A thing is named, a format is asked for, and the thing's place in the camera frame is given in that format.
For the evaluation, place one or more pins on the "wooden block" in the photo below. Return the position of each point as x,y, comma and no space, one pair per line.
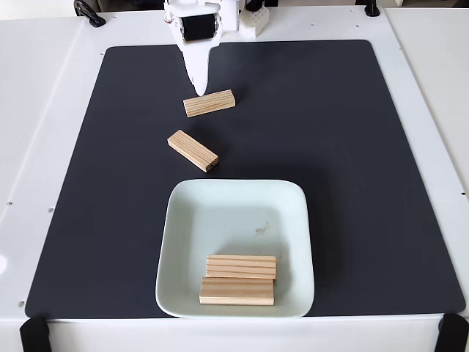
236,293
212,104
242,265
192,150

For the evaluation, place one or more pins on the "white square plate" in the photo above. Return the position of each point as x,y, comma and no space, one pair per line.
220,220

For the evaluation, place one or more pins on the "black table clamp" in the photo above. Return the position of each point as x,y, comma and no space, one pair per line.
372,9
89,12

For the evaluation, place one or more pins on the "black rubber mat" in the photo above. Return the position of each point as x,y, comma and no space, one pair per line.
110,183

